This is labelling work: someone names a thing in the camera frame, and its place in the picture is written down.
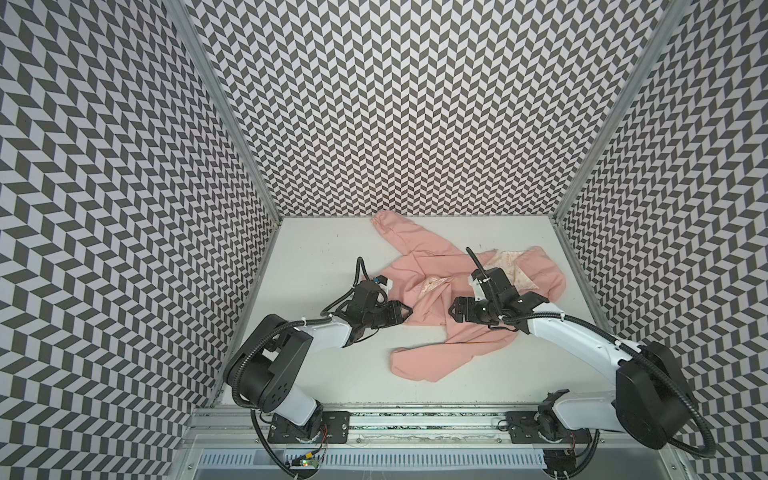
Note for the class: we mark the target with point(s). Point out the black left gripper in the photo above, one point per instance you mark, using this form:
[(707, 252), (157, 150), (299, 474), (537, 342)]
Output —
[(397, 312)]

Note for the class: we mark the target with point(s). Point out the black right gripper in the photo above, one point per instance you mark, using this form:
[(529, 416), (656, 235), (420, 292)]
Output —
[(475, 309)]

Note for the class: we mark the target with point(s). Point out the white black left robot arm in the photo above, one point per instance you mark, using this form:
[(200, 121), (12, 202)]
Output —
[(263, 371)]

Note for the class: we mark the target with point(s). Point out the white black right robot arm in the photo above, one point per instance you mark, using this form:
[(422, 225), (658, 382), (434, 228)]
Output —
[(647, 397)]

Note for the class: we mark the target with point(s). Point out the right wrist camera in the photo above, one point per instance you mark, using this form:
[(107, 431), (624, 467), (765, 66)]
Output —
[(493, 283)]

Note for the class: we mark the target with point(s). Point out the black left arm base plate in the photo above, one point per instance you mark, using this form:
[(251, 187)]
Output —
[(330, 426)]

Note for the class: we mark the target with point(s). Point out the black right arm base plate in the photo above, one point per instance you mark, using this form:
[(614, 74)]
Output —
[(530, 427)]

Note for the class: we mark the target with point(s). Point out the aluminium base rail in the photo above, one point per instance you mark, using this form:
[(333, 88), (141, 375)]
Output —
[(470, 426)]

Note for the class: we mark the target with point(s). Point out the aluminium corner post right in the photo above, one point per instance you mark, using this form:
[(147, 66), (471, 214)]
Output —
[(647, 59)]

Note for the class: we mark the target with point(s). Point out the aluminium corner post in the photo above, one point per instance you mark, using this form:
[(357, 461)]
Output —
[(178, 15), (647, 59)]

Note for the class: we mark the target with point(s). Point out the aluminium corner post left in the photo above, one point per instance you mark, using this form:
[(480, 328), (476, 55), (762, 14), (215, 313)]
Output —
[(178, 15)]

